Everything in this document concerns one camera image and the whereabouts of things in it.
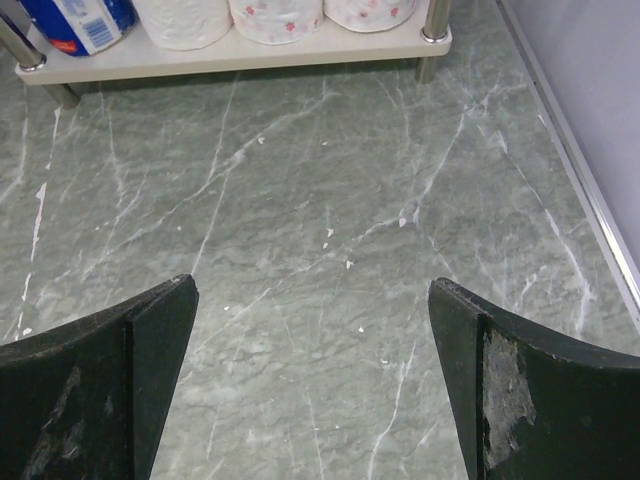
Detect plain white paper roll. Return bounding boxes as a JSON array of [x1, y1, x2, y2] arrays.
[[132, 0, 233, 51]]

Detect white two-tier shelf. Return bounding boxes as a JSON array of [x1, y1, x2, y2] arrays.
[[1, 1, 452, 108]]

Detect white roll red dots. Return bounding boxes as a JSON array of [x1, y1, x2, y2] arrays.
[[229, 0, 324, 45]]

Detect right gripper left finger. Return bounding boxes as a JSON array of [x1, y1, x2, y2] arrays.
[[1, 274, 199, 479]]

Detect white roll blue wrapper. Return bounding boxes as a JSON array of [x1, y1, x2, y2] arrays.
[[20, 0, 137, 57]]

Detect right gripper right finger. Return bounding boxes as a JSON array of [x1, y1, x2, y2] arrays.
[[428, 277, 639, 479]]

